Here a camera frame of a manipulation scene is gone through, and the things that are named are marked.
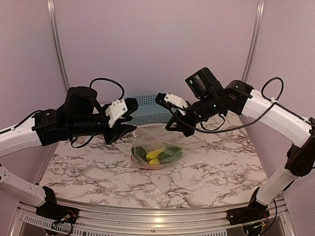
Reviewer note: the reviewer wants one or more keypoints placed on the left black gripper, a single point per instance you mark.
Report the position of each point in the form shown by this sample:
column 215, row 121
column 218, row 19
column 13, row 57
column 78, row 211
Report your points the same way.
column 119, row 130

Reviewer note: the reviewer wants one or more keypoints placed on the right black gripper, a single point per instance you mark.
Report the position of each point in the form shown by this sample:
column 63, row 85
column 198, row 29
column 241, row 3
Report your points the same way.
column 180, row 127

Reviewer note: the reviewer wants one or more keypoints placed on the green fake cabbage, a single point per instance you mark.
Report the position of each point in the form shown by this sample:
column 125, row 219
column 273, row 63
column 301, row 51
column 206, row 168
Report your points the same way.
column 170, row 155

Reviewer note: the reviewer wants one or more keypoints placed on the clear zip top bag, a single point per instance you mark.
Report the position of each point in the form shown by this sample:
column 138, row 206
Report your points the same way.
column 155, row 136

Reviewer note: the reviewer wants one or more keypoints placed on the yellow fake banana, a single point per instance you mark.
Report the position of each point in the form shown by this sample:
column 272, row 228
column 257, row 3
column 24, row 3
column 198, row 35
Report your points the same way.
column 152, row 157

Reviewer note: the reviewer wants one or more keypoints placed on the orange fake orange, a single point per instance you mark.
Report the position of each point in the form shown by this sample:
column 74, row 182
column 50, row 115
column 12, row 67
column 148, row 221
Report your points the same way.
column 147, row 166

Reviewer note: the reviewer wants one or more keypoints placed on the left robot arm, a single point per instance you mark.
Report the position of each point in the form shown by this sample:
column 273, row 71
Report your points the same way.
column 80, row 115

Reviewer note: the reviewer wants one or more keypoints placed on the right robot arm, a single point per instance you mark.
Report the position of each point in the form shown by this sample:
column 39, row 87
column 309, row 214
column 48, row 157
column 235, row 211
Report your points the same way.
column 242, row 99

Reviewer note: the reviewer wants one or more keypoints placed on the light blue plastic basket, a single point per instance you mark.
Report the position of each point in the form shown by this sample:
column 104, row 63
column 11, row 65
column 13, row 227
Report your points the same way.
column 149, row 111

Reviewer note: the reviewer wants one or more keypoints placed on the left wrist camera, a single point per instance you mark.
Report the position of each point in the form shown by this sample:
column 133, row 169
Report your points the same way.
column 118, row 108

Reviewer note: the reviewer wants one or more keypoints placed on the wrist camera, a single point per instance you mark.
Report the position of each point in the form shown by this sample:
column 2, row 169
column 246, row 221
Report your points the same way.
column 168, row 100
column 118, row 108

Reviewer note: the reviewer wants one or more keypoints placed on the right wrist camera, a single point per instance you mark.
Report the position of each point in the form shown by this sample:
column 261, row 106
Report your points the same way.
column 168, row 100

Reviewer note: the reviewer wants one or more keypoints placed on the front aluminium rail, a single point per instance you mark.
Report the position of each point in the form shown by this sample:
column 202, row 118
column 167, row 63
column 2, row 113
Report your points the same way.
column 98, row 220

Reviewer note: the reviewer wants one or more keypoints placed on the right aluminium frame post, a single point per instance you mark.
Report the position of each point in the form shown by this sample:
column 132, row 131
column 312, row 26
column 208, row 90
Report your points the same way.
column 258, row 20

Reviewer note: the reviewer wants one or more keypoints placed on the aluminium frame post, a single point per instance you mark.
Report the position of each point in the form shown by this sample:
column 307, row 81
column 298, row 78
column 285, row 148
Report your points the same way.
column 57, row 44
column 258, row 20

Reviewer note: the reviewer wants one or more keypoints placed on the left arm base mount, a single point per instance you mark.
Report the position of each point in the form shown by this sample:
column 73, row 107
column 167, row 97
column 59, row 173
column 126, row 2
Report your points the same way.
column 52, row 210

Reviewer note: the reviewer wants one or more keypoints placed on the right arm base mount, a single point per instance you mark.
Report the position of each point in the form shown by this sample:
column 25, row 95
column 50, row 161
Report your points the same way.
column 253, row 211

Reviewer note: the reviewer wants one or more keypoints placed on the left aluminium frame post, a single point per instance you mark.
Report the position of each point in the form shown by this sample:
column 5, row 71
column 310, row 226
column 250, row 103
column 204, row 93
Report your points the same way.
column 57, row 44

